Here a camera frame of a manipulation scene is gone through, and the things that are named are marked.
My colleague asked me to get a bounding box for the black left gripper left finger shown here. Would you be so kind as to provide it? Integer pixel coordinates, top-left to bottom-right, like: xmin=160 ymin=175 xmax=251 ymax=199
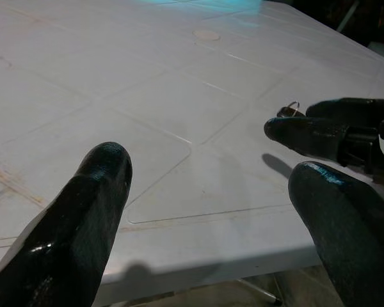
xmin=0 ymin=141 xmax=134 ymax=307

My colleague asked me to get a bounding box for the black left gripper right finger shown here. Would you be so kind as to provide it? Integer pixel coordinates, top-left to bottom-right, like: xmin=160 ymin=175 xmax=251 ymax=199
xmin=287 ymin=161 xmax=384 ymax=307

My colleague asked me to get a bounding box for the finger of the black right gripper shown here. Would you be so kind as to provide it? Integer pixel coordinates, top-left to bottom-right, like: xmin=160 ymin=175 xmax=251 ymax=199
xmin=305 ymin=97 xmax=384 ymax=126
xmin=264 ymin=116 xmax=351 ymax=159

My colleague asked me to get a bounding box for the black headed key with ring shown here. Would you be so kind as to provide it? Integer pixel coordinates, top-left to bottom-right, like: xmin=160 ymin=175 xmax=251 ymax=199
xmin=276 ymin=100 xmax=303 ymax=118

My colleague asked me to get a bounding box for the white metal table leg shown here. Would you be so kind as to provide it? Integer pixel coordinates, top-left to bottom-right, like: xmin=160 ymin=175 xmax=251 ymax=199
xmin=236 ymin=277 xmax=283 ymax=305

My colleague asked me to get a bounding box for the white plastic table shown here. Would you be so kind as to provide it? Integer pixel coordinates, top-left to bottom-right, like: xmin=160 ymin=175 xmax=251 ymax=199
xmin=0 ymin=0 xmax=384 ymax=306

